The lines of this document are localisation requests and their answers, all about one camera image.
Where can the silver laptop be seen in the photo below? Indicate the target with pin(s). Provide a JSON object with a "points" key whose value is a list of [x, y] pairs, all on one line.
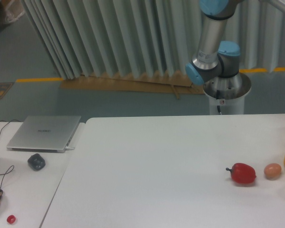
{"points": [[45, 133]]}

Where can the brown cardboard sheet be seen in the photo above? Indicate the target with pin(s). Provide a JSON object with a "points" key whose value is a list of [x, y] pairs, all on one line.
{"points": [[176, 84]]}

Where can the brown egg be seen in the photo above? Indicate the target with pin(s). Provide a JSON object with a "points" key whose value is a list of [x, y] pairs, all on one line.
{"points": [[272, 171]]}

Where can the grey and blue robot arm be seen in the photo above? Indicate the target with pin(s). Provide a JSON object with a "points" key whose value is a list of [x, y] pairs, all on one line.
{"points": [[211, 42]]}

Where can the red bell pepper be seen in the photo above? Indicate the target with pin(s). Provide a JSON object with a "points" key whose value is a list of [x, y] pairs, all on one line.
{"points": [[242, 173]]}

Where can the yellow floor tape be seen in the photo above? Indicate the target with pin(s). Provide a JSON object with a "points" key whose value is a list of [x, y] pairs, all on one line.
{"points": [[30, 80]]}

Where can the pale green folding curtain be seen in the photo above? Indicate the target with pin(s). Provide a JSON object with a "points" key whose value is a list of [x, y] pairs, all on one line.
{"points": [[148, 37]]}

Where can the dark grey earbuds case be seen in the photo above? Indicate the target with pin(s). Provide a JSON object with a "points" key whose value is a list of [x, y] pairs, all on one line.
{"points": [[36, 162]]}

